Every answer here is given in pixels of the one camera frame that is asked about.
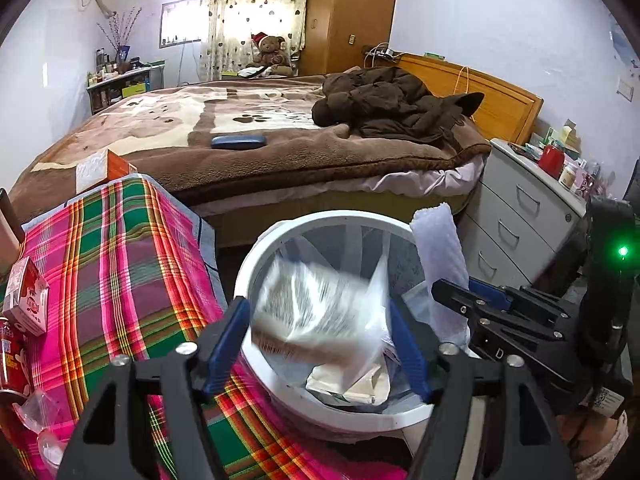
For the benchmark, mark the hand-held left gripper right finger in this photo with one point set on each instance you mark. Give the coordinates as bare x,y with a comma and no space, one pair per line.
412,360

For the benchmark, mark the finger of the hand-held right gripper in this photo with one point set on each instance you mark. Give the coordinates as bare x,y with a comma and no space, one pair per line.
500,340
492,296

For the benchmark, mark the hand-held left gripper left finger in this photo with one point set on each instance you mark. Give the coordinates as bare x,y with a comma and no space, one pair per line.
225,350

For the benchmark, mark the cream packet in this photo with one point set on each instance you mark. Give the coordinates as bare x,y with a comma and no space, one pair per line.
350,385

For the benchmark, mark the white foam fruit net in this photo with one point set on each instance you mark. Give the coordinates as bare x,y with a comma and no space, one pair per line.
437,250

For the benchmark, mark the white round bin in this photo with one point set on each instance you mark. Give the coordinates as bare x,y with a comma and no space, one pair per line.
245,280

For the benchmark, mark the printed clear plastic packet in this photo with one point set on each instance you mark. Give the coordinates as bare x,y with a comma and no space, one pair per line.
320,310

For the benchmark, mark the clear plastic bag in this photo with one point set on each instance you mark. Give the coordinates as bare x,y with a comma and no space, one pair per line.
40,410

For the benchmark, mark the pink drink carton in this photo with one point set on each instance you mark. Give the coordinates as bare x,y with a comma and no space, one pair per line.
27,300

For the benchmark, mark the red drink can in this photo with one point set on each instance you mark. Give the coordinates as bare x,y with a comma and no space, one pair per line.
12,355

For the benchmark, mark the person's right forearm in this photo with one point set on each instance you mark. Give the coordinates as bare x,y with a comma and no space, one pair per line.
600,450

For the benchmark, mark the grey drawer nightstand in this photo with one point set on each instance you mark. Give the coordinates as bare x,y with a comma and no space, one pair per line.
515,200

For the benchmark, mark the cream round jar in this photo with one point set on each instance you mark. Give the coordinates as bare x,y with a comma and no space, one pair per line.
567,176

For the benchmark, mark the plaid tablecloth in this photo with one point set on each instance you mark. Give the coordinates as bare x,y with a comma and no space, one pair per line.
125,280

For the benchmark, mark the yellow bed base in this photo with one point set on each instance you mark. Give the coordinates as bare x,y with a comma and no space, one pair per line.
250,220

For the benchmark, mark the red jar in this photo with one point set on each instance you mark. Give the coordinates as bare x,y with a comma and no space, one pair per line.
551,160

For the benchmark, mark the yellow box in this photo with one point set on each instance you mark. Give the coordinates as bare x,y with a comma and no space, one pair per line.
567,136

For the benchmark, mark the wooden headboard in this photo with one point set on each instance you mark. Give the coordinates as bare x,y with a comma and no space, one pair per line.
500,100

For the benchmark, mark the bed with brown blanket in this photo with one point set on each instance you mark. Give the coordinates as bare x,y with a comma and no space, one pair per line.
280,160

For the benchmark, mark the blue glasses case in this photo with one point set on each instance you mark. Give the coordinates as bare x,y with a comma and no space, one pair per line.
237,141

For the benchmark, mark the dark brown jacket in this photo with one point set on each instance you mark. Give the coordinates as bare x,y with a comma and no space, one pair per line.
390,100

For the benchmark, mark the orange tissue box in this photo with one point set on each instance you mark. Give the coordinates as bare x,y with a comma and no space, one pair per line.
92,170

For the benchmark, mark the white power strip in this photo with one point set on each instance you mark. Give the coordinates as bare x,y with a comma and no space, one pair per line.
381,51

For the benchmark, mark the cluttered dresser table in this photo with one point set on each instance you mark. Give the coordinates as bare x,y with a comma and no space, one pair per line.
120,87

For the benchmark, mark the brown teddy bear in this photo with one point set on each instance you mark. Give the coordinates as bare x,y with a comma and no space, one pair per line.
270,55

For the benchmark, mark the wooden wardrobe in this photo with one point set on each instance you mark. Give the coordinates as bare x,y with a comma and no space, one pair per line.
350,10

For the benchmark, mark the window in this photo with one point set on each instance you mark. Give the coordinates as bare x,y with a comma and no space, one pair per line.
182,22

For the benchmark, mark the bare branch bouquet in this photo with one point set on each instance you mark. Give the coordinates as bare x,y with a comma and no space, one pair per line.
120,32

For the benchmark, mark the patterned curtain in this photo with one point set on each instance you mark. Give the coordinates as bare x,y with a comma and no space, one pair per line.
250,10

